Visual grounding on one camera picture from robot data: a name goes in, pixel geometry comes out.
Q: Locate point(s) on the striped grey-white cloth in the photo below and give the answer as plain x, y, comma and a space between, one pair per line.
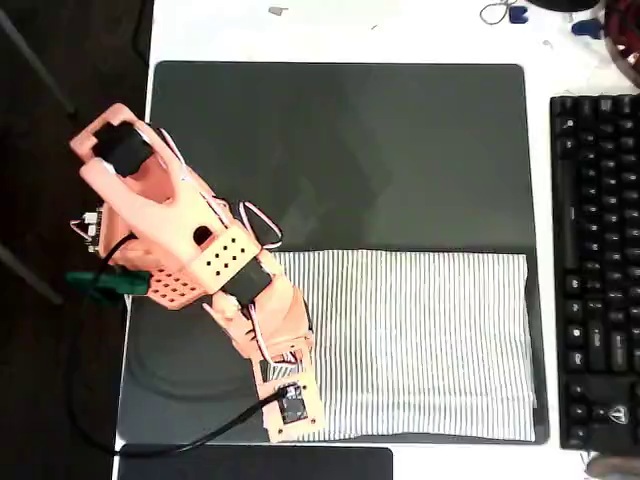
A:
425, 350

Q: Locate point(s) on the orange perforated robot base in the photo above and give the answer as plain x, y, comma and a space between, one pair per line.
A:
172, 292

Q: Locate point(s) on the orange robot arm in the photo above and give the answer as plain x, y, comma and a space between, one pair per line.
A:
150, 200

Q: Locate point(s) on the green table clamp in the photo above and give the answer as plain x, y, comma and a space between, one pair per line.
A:
120, 282

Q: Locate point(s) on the black rubber mat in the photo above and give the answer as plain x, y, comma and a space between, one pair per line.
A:
350, 150

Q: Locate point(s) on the robot controller board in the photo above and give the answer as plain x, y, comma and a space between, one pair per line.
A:
92, 230

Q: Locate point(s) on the grey metal leg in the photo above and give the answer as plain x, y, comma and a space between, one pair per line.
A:
27, 275
35, 60

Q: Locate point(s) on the small grey scrap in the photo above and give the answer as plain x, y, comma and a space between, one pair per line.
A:
275, 10

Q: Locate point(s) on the black computer keyboard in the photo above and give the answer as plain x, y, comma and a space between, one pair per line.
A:
600, 250

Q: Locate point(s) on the brown object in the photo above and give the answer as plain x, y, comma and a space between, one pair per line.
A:
615, 467

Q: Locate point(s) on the blue plastic clip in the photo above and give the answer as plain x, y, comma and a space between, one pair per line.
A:
518, 15
587, 27

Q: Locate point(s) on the black round object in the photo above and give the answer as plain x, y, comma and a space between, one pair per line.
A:
565, 4

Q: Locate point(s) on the red patterned object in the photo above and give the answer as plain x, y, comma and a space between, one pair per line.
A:
625, 35

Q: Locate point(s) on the orange gripper camera mount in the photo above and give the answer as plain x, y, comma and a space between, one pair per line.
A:
310, 425

